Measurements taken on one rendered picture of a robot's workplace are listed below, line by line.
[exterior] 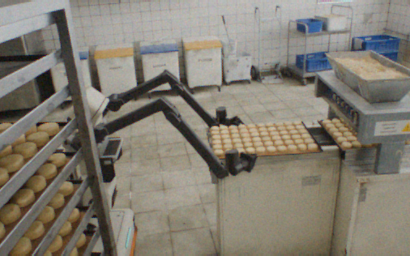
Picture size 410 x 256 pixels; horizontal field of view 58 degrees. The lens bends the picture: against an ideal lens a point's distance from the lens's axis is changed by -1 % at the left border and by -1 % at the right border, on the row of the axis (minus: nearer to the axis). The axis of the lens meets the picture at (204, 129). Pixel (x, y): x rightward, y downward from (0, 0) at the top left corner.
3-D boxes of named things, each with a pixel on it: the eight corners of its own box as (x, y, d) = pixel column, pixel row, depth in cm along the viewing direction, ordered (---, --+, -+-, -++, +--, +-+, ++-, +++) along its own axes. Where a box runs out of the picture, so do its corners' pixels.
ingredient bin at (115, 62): (102, 105, 542) (93, 54, 510) (104, 92, 599) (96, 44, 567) (138, 101, 550) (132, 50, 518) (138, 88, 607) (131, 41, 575)
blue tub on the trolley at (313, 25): (310, 27, 589) (311, 18, 583) (324, 32, 554) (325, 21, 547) (293, 29, 584) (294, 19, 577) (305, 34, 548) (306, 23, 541)
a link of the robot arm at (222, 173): (218, 171, 194) (218, 177, 185) (214, 150, 190) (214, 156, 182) (241, 167, 192) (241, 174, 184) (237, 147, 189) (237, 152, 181)
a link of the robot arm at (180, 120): (166, 111, 186) (163, 117, 176) (175, 104, 185) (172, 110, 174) (219, 173, 195) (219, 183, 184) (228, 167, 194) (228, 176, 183)
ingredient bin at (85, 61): (57, 111, 532) (45, 58, 500) (62, 96, 589) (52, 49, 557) (95, 106, 542) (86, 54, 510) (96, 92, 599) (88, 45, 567)
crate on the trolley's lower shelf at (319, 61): (324, 62, 625) (325, 51, 616) (338, 68, 592) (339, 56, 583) (295, 66, 610) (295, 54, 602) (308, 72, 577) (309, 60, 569)
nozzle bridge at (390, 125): (359, 117, 253) (365, 69, 239) (420, 172, 187) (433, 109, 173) (311, 120, 252) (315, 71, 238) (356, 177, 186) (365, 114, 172)
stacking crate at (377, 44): (382, 46, 622) (384, 34, 613) (398, 51, 586) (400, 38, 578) (350, 49, 611) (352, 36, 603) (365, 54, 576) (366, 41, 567)
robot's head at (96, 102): (64, 117, 194) (79, 96, 190) (74, 102, 213) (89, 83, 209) (87, 132, 198) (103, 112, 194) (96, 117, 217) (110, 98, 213)
